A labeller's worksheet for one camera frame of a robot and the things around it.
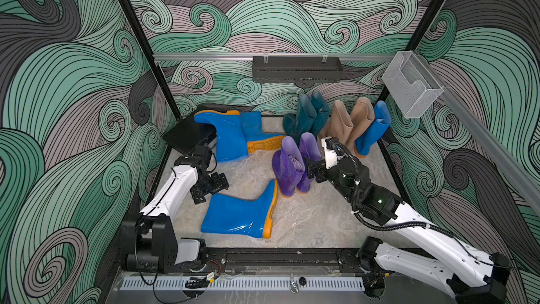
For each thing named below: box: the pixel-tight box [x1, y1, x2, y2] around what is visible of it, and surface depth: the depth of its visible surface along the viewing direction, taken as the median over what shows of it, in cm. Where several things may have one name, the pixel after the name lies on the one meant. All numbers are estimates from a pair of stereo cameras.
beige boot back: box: [317, 99, 354, 149], surface depth 90 cm
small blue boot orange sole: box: [240, 111, 285, 153], surface depth 106 cm
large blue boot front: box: [201, 179, 279, 239], surface depth 81 cm
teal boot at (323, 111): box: [311, 90, 332, 139], surface depth 92 cm
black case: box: [162, 114, 217, 155], surface depth 106 cm
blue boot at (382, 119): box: [354, 99, 393, 158], surface depth 88 cm
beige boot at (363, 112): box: [344, 96, 376, 154], surface depth 92 cm
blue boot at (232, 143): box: [194, 109, 249, 163], surface depth 106 cm
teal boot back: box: [282, 94, 318, 145], surface depth 95 cm
